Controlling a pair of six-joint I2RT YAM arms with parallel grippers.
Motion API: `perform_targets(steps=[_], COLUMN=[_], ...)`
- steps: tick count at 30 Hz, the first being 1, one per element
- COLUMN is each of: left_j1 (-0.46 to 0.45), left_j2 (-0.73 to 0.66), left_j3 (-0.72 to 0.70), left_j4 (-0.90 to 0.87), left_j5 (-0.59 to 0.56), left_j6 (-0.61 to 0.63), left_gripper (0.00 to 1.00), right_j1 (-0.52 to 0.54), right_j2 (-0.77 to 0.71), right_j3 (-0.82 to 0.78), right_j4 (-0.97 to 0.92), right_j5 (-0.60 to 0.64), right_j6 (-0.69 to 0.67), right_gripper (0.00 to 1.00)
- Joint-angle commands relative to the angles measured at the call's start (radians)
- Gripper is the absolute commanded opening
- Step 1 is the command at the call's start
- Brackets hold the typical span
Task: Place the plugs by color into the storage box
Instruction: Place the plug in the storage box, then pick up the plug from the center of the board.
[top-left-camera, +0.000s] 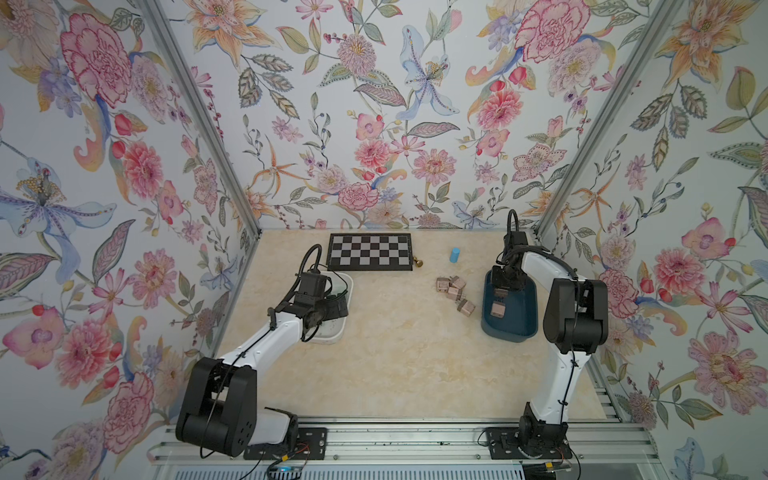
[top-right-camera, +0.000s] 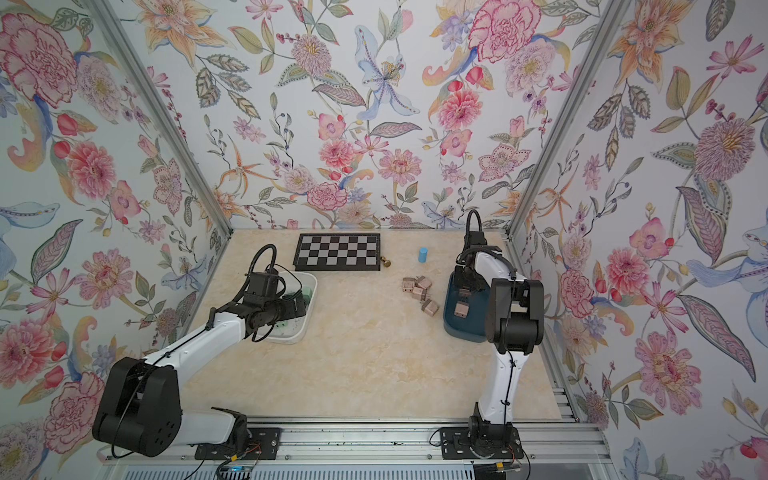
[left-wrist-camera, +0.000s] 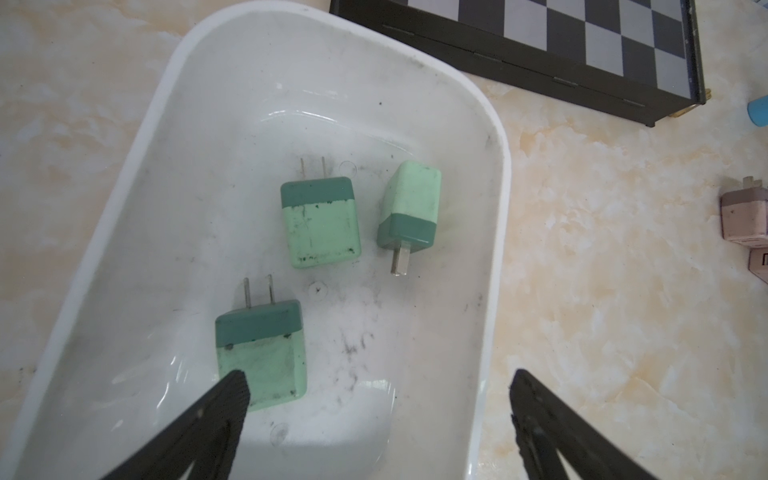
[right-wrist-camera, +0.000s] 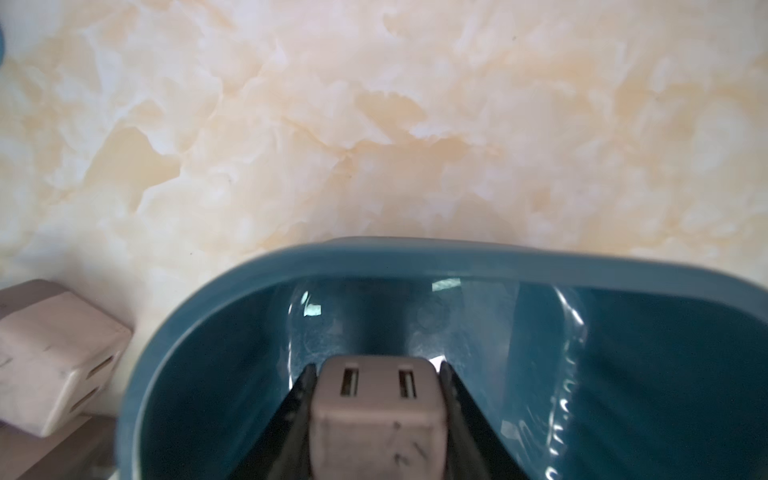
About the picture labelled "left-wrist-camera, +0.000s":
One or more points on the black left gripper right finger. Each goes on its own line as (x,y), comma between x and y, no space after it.
(549,433)

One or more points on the green plug two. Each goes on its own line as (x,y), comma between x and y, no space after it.
(409,214)

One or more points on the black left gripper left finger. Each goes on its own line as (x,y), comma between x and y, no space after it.
(201,443)

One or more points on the white storage bin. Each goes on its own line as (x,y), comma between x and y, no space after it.
(254,96)

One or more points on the green plug three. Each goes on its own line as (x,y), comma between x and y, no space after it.
(267,343)

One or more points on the black chessboard box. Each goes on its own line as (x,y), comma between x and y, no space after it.
(634,59)

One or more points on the pink plug with USB ports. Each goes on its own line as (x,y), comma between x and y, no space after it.
(758,263)

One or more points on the light blue cylinder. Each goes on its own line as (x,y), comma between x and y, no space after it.
(757,111)

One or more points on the green plug one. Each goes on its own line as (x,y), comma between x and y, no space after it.
(321,220)

